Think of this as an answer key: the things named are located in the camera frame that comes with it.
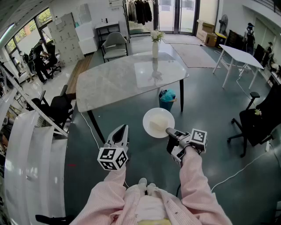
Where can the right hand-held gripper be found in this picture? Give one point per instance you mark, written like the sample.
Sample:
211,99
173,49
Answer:
198,137

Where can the grey marble table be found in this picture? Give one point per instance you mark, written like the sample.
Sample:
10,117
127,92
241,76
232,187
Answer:
109,83

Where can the white-topped black console table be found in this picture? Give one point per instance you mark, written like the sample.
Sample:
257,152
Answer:
107,25

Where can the white chest box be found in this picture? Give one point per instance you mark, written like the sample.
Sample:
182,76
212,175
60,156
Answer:
86,37

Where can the person's left forearm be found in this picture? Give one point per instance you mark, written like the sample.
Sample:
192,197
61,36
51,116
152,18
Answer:
105,197

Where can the cardboard boxes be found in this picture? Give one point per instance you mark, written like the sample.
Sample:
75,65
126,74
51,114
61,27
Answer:
206,33

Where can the person's white shoe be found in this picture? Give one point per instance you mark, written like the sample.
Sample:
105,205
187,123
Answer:
152,187
142,182

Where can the white plastic sheets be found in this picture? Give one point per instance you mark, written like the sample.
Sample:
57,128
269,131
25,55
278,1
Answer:
28,164

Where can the large beige rug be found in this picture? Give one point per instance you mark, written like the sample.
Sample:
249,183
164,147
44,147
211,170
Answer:
193,56

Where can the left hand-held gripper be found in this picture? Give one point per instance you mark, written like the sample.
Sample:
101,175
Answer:
112,158

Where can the white round plate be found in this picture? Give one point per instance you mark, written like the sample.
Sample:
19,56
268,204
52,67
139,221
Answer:
151,113

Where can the black office chair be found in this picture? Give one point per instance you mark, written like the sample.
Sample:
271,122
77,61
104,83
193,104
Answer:
52,61
59,105
259,125

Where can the small beige rug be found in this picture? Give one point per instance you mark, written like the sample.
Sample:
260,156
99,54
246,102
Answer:
184,39

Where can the black standing fan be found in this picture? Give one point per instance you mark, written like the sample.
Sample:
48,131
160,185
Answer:
223,22

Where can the glass door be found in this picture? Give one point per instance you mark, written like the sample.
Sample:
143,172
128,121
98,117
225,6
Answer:
175,15

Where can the black flat panel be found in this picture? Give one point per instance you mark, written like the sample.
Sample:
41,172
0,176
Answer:
235,39

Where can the white folding table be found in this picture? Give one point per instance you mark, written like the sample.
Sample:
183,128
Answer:
239,55

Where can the pale yellow food block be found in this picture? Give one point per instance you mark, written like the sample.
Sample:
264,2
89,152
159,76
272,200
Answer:
158,122

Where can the white locker cabinet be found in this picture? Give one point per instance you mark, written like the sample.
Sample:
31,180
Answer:
64,37

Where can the white flower bouquet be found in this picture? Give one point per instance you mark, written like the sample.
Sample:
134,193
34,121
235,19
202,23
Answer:
156,35

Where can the yellow-topped black bin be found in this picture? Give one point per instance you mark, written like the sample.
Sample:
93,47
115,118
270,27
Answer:
221,38

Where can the small white flower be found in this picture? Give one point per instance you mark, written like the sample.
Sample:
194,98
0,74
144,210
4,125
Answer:
258,112

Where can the person's pink striped shirt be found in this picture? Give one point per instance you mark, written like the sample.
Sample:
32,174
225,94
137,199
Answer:
151,206

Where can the clothes rack with dark clothes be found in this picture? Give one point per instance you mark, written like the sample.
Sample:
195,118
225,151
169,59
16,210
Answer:
142,11

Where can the grey upholstered armchair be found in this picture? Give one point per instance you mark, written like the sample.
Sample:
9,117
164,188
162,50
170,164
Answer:
115,51

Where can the white ribbed vase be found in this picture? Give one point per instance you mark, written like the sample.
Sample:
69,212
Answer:
155,50

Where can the person's right forearm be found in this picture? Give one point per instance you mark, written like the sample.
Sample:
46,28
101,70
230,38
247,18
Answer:
195,180

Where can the teal trash bin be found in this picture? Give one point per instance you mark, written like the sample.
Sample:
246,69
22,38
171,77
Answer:
168,99

